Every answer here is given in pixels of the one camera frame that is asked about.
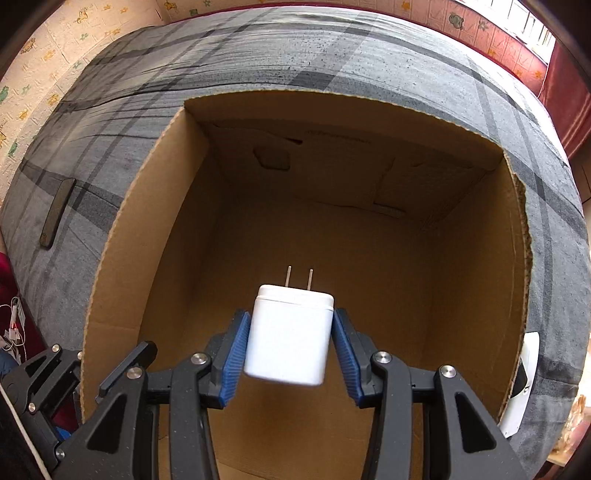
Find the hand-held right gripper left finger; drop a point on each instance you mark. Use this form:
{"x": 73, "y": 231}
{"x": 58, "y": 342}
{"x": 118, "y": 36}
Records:
{"x": 233, "y": 364}

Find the dark smartphone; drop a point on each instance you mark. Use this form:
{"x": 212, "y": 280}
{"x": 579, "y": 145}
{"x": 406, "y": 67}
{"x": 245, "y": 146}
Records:
{"x": 57, "y": 212}

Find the brown cardboard box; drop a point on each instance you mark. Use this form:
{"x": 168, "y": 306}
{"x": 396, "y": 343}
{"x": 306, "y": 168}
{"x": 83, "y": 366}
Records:
{"x": 323, "y": 230}

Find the white remote control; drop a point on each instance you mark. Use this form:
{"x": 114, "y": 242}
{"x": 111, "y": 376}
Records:
{"x": 531, "y": 350}

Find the large white wall charger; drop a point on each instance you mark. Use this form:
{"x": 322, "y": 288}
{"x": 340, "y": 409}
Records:
{"x": 288, "y": 337}

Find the bright window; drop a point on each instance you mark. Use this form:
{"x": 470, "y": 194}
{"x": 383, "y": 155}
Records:
{"x": 521, "y": 27}

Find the dark red bed base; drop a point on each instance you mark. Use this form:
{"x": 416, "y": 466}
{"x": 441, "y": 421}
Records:
{"x": 5, "y": 277}

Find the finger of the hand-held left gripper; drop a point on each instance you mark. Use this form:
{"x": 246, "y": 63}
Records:
{"x": 41, "y": 392}

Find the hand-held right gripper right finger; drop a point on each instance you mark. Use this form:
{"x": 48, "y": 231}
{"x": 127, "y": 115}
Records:
{"x": 346, "y": 360}

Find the grey plaid bedsheet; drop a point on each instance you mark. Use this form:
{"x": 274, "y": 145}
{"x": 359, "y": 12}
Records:
{"x": 277, "y": 60}

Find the red curtain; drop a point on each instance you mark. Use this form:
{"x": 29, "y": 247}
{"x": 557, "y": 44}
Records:
{"x": 568, "y": 101}

